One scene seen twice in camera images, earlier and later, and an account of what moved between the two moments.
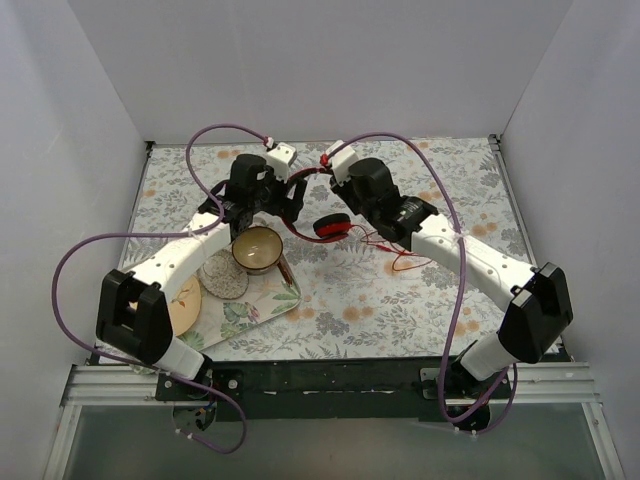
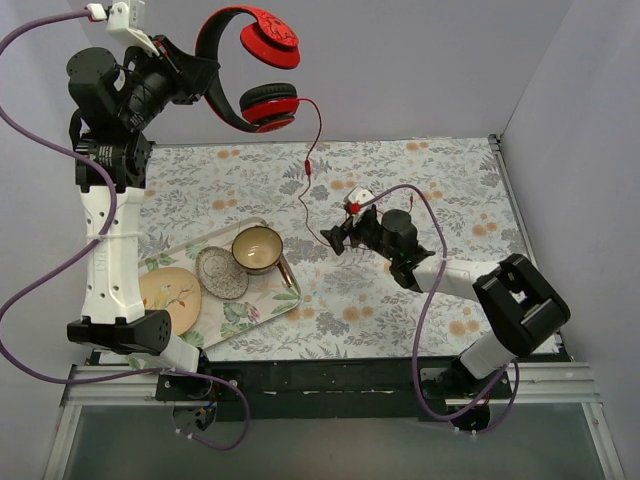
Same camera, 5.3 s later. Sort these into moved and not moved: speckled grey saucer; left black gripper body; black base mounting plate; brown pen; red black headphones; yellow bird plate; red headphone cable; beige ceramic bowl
Moved: left black gripper body; red headphone cable; red black headphones
Not moved: black base mounting plate; beige ceramic bowl; speckled grey saucer; yellow bird plate; brown pen
